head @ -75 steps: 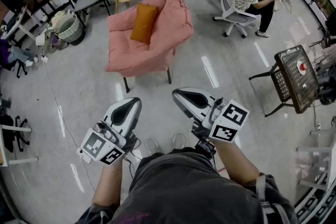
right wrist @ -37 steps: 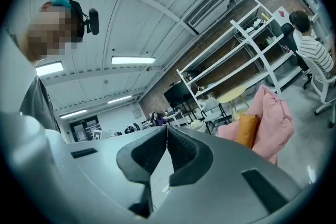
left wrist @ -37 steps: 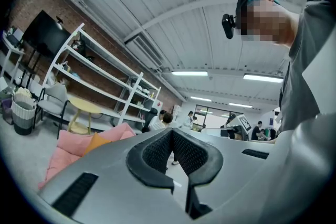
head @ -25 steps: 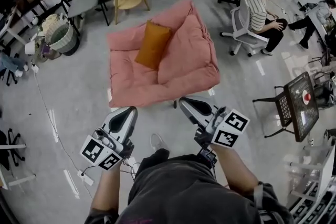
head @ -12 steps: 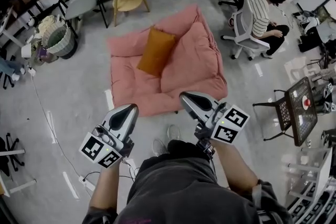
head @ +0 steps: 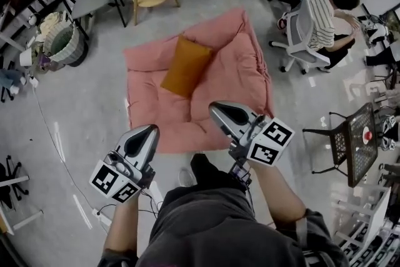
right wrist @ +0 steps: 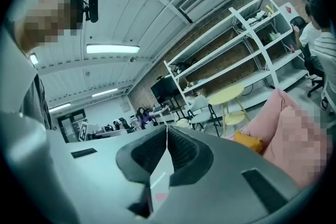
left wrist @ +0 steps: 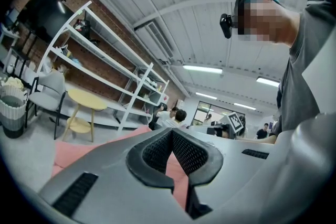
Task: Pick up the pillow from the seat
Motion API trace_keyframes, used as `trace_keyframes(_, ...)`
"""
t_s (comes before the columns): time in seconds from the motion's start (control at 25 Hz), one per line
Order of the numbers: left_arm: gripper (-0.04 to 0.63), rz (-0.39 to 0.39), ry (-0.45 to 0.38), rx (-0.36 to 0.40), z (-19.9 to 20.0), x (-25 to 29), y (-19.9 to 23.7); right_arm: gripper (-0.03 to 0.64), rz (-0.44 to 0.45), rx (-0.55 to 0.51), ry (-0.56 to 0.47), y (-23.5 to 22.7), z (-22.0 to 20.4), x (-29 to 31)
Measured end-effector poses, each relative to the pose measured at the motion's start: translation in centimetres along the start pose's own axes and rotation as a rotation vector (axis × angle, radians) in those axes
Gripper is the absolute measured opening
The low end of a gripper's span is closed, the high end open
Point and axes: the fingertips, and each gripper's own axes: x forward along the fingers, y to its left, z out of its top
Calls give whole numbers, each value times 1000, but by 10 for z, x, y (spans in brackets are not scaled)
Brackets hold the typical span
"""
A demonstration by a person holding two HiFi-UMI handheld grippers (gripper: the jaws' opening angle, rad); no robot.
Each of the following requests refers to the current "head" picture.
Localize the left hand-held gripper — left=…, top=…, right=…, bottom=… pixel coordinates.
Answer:
left=89, top=124, right=161, bottom=204

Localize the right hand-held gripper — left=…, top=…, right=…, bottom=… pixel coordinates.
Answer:
left=208, top=100, right=296, bottom=185

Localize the pink cushion seat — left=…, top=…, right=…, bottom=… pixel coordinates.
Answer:
left=122, top=8, right=275, bottom=154

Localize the orange pillow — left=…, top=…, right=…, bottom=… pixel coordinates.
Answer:
left=159, top=34, right=215, bottom=98

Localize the person's left forearm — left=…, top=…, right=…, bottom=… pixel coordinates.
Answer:
left=104, top=195, right=141, bottom=258

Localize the person's right forearm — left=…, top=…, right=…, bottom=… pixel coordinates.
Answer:
left=249, top=159, right=307, bottom=229

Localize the person's grey shoe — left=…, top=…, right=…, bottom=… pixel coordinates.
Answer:
left=177, top=167, right=193, bottom=188

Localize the person's black trouser leg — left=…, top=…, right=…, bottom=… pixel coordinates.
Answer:
left=189, top=153, right=244, bottom=190

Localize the white power strip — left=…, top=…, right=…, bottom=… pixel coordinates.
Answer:
left=91, top=208, right=113, bottom=228

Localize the person's dark grey shirt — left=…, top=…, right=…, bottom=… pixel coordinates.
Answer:
left=99, top=179, right=351, bottom=267

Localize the white mesh office chair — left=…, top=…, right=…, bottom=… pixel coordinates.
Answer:
left=268, top=0, right=332, bottom=75

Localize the black metal mesh table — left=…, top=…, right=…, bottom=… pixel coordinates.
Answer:
left=302, top=102, right=381, bottom=188

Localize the black office chair base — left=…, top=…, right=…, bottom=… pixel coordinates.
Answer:
left=0, top=154, right=31, bottom=211

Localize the woven laundry basket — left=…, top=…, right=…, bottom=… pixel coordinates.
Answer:
left=37, top=11, right=90, bottom=68

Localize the white storage rack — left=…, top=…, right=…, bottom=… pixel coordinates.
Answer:
left=331, top=186, right=400, bottom=267

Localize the white floor cable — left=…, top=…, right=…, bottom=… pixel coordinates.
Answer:
left=31, top=78, right=109, bottom=234

